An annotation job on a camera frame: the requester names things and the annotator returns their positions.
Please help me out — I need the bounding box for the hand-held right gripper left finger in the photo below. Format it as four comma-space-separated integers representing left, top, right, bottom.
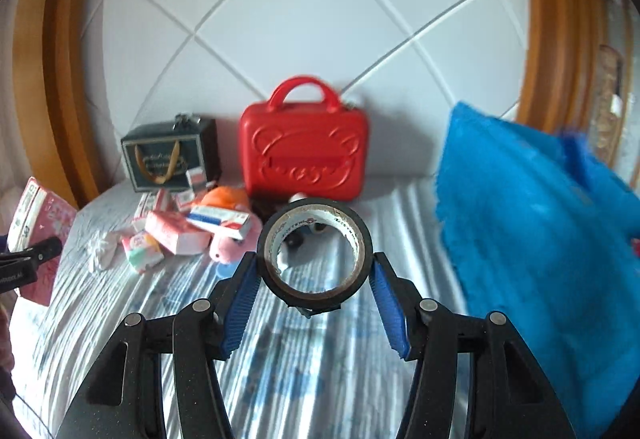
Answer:
55, 251, 261, 439

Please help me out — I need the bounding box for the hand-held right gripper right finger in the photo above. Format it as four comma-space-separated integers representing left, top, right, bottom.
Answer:
369, 250, 581, 439

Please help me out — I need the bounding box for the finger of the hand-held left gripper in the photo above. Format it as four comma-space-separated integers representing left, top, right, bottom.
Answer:
0, 236, 64, 266
0, 265, 39, 294

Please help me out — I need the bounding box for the pink floral tissue pack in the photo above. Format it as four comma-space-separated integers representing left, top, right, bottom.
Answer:
7, 176, 78, 307

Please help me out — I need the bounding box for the black tape roll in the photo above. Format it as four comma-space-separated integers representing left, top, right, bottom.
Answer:
257, 199, 375, 320

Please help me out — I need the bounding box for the pink plush pig orange dress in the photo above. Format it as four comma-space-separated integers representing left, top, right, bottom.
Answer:
206, 186, 263, 266

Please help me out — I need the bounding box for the pink white tissue pack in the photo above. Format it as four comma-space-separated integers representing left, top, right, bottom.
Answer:
145, 210, 211, 255

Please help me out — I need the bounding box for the blue plastic bin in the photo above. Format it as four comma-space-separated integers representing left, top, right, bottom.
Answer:
432, 102, 640, 437

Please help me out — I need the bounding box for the crumpled white tissue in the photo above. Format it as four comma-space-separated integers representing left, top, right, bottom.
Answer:
86, 231, 121, 272

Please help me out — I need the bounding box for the black white plush toy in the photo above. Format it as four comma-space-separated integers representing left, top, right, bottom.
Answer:
250, 192, 328, 270

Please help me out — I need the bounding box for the white blue red box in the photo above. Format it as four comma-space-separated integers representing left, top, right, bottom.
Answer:
186, 205, 251, 241

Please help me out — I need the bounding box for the pastel cartoon tissue packet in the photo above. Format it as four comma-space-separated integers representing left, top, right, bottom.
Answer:
121, 229, 166, 272

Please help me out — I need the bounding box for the black gift bag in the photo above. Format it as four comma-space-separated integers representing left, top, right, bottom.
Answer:
121, 113, 221, 194

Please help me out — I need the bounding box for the red toy suitcase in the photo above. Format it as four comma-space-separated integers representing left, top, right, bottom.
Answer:
239, 75, 371, 201

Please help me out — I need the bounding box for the wooden door frame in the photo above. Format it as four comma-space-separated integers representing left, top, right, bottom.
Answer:
515, 0, 608, 130
12, 0, 108, 210

